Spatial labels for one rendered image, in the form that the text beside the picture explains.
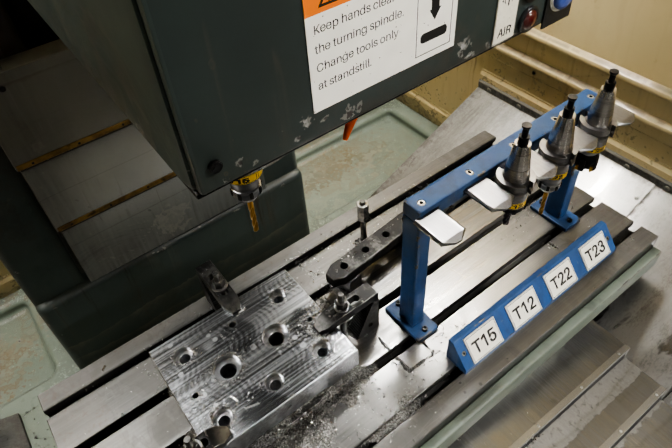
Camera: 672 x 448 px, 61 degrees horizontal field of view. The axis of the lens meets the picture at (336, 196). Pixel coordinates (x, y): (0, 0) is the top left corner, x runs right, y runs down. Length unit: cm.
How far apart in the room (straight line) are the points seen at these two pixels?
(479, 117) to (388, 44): 131
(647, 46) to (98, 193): 122
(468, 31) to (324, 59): 16
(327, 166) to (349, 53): 150
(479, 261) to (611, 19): 65
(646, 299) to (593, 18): 67
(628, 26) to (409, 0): 106
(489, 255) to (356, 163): 80
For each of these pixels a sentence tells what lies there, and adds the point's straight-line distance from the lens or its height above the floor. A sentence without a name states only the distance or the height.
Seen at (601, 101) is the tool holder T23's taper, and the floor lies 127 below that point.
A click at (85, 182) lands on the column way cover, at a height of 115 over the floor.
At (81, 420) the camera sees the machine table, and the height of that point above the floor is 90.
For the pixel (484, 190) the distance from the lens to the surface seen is 95.
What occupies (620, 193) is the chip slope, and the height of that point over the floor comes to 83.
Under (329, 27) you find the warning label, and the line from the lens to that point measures 43.
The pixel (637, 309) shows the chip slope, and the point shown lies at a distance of 149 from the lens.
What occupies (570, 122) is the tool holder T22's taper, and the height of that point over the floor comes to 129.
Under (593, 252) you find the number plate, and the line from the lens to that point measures 128.
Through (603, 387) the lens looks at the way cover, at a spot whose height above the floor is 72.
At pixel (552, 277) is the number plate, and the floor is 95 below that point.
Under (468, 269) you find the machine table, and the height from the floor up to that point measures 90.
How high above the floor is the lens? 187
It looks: 44 degrees down
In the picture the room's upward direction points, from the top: 5 degrees counter-clockwise
